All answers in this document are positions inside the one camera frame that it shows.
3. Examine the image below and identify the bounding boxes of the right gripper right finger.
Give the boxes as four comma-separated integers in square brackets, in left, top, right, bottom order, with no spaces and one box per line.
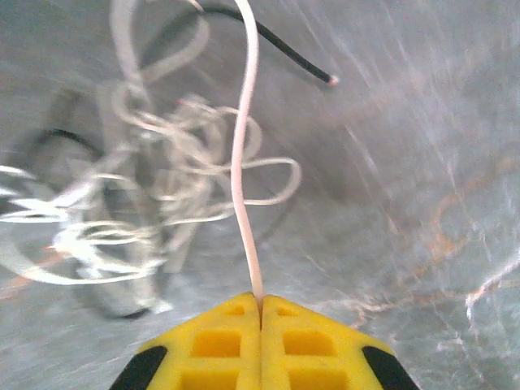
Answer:
[259,293,422,390]

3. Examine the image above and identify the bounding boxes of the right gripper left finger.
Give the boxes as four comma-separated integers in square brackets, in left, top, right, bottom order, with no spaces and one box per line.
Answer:
[108,292,262,390]

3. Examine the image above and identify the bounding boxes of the white cable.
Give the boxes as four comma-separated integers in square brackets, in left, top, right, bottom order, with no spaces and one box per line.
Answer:
[0,0,304,318]

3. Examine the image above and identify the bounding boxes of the black cable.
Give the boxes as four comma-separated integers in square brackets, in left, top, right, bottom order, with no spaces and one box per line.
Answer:
[38,4,338,163]

